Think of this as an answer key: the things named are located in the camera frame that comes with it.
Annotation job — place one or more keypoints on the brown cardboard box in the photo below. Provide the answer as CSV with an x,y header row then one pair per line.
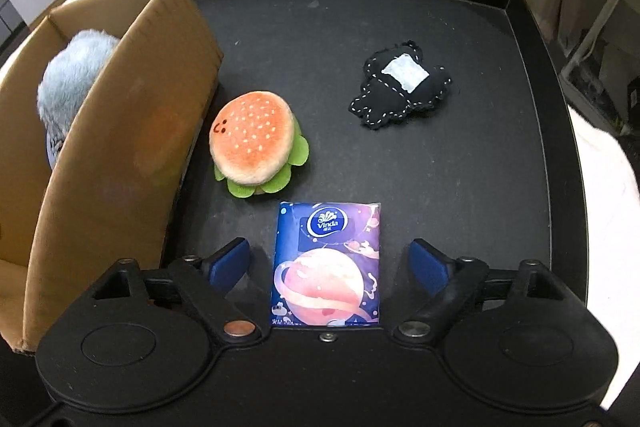
x,y
140,107

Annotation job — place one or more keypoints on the black tray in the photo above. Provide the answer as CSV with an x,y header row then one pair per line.
x,y
325,57

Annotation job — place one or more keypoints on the white metal rack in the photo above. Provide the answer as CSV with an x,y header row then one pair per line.
x,y
590,42

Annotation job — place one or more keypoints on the purple tissue packet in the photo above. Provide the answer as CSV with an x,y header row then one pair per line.
x,y
325,267

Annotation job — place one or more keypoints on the hamburger plush toy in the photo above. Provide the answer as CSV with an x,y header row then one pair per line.
x,y
252,137

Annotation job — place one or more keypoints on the grey-blue plush toy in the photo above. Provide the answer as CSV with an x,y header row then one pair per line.
x,y
70,77

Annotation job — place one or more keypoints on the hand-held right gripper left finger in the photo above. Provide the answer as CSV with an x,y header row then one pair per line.
x,y
230,262

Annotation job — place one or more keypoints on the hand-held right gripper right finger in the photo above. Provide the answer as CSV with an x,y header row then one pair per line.
x,y
425,259

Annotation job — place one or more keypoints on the black stitched plush toy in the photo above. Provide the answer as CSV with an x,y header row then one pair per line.
x,y
380,107

